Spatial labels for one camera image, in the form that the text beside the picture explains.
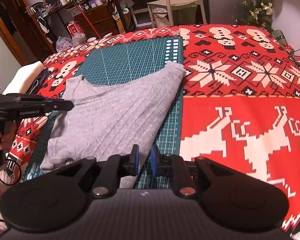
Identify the black charger cable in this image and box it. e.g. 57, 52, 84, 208
288, 46, 300, 71

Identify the green cutting mat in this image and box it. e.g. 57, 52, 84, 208
22, 36, 185, 189

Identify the person's left hand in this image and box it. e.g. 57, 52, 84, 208
0, 123, 17, 152

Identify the red handled broom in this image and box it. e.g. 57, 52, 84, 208
71, 0, 102, 40

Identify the wooden drawer cabinet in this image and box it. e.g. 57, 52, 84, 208
73, 2, 121, 40

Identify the white lined trash bin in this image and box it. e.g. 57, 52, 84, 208
152, 6, 171, 28

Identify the folded white sweater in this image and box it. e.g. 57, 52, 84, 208
2, 61, 45, 96

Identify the red cardboard box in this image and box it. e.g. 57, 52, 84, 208
66, 21, 85, 38

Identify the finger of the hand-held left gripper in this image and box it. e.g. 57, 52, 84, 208
44, 99, 75, 112

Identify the dark green gift box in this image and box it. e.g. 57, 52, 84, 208
272, 29, 288, 46

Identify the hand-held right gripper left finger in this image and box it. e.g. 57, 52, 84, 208
55, 144, 141, 199

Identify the wooden door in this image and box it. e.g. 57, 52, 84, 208
0, 0, 56, 66

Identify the black desk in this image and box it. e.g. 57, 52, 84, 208
99, 0, 211, 32

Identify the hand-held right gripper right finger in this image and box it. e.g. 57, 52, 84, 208
151, 144, 234, 199

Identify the red printed blanket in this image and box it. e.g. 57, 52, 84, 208
4, 24, 300, 233

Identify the grey knit polo shirt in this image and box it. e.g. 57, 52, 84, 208
40, 60, 186, 189

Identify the beige plastic chair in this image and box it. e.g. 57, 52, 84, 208
147, 0, 208, 29

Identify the small Christmas tree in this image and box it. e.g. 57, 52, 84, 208
236, 0, 275, 32

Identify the white plastic bag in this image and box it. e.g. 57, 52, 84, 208
55, 36, 73, 53

